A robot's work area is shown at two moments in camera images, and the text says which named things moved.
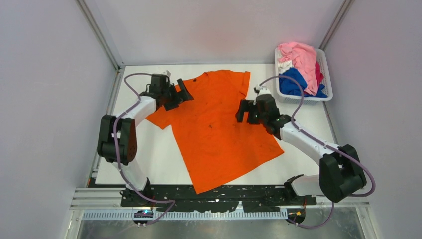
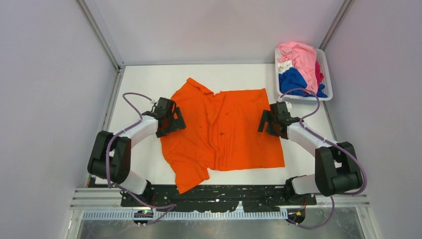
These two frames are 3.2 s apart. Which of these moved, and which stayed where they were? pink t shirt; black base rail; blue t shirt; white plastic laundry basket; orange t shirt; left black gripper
Moved: left black gripper; orange t shirt
Stayed: white plastic laundry basket; blue t shirt; black base rail; pink t shirt
